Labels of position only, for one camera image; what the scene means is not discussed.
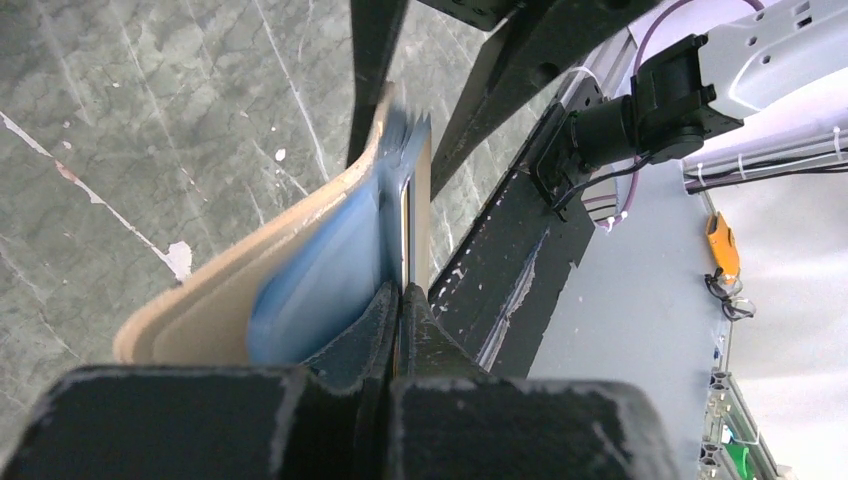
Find tan leather card holder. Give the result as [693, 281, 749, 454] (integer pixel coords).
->
[113, 82, 396, 365]

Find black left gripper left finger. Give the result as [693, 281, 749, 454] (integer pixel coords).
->
[1, 283, 399, 479]

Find gold credit card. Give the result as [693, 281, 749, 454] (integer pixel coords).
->
[401, 129, 432, 288]

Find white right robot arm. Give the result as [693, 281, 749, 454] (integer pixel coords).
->
[430, 1, 847, 213]

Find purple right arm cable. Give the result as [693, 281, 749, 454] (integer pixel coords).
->
[582, 0, 766, 233]

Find orange tool on floor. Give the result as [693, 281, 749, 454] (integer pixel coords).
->
[705, 212, 740, 283]

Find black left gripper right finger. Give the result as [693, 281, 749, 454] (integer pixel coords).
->
[390, 284, 680, 479]

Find blue credit cards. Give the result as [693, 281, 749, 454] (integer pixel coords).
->
[246, 105, 432, 365]

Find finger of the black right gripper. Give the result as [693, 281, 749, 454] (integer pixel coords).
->
[346, 0, 408, 167]
[431, 0, 658, 197]

